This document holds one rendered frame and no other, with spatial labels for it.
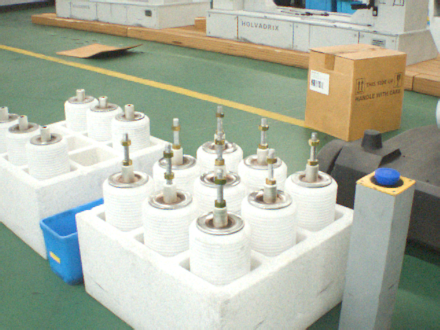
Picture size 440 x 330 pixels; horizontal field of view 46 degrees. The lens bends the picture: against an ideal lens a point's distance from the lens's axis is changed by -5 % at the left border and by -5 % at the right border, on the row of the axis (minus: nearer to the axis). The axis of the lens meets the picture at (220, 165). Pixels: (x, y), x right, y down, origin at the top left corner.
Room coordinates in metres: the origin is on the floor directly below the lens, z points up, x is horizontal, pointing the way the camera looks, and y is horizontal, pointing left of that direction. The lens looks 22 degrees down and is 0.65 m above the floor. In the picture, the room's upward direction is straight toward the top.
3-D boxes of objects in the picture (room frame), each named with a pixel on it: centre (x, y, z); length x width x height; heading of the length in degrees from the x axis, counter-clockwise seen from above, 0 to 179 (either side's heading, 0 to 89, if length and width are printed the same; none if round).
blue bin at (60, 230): (1.06, 0.24, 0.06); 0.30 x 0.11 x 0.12; 134
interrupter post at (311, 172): (0.91, -0.17, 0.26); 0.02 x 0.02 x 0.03
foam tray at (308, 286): (0.91, 0.00, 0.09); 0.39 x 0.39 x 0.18; 45
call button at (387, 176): (0.76, -0.26, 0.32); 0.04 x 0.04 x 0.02
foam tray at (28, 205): (1.30, 0.39, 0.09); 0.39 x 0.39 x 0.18; 45
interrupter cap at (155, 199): (0.82, 0.08, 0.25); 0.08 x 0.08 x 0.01
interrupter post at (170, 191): (0.82, 0.08, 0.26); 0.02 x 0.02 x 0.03
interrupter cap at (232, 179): (0.91, 0.00, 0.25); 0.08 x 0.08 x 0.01
